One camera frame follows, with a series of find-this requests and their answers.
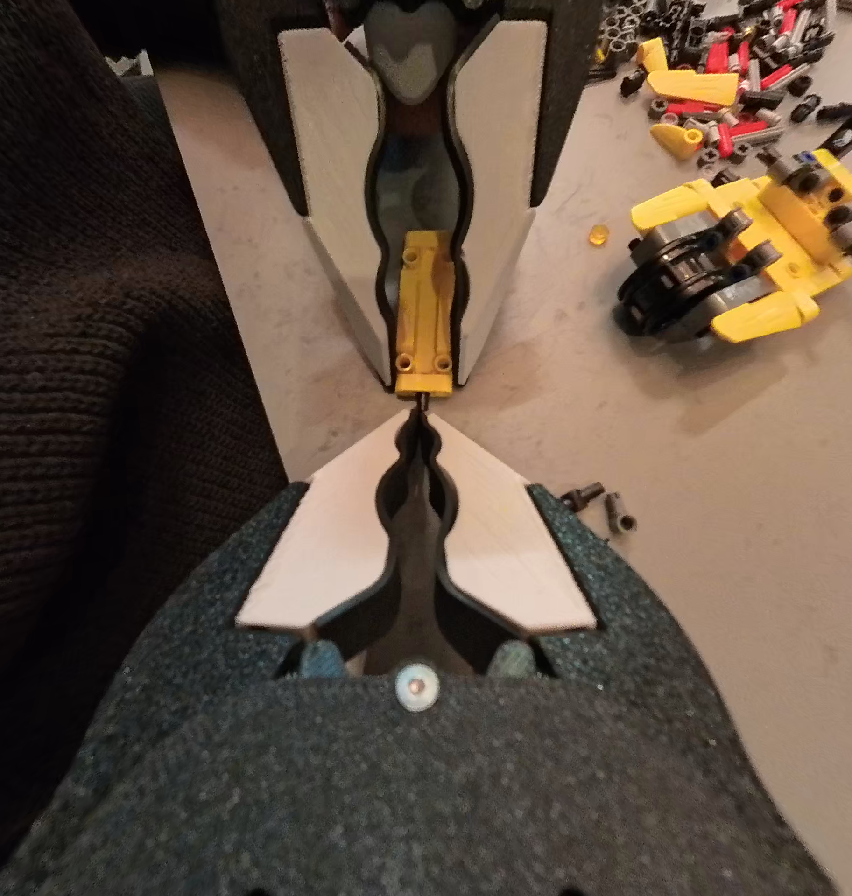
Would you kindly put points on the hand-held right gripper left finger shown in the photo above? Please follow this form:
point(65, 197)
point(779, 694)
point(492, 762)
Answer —
point(321, 553)

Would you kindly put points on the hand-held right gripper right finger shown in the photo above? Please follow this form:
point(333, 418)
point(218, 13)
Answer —
point(517, 560)

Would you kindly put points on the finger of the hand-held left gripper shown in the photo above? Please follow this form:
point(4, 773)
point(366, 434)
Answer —
point(331, 175)
point(499, 175)

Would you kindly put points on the yellow rectangular panel piece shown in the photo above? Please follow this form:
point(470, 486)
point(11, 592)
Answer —
point(415, 315)

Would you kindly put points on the small black pin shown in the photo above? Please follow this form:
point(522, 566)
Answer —
point(419, 401)

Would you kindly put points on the pile of toy building pieces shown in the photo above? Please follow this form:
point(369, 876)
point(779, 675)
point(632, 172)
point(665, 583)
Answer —
point(692, 84)

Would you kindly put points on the black connector piece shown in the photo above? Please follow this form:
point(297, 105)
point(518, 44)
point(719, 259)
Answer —
point(583, 495)

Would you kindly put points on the grey connector piece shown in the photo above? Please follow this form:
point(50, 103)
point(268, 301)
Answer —
point(620, 513)

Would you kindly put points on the orange round stud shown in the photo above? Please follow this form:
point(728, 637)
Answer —
point(598, 234)

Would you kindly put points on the small yellow toy wheel assembly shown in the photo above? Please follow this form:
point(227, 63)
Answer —
point(797, 210)

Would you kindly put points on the person's dark clothing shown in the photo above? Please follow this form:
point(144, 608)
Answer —
point(82, 350)

